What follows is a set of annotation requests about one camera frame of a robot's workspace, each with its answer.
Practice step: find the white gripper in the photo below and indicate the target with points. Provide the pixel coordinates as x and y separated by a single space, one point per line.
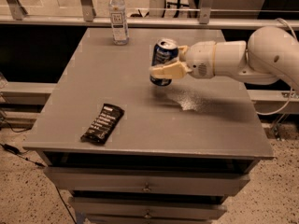
200 60

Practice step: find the blue pepsi can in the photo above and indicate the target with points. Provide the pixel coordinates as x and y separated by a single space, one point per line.
165 50

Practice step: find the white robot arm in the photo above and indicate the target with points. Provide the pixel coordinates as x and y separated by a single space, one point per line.
269 55

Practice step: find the black rxbar chocolate bar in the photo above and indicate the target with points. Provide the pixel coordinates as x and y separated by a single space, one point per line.
103 125

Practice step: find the clear plastic water bottle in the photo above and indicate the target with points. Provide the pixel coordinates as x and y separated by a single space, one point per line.
118 20

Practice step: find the grey cabinet with drawers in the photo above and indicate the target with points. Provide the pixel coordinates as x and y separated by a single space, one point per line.
197 126

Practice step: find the upper grey drawer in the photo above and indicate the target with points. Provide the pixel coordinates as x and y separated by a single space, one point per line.
151 182

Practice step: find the grey drawer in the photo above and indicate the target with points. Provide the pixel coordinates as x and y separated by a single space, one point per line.
151 182
146 209

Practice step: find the lower grey drawer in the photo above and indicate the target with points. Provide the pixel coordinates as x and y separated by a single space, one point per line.
146 209

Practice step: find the metal railing frame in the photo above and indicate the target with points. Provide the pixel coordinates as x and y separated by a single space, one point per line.
148 13

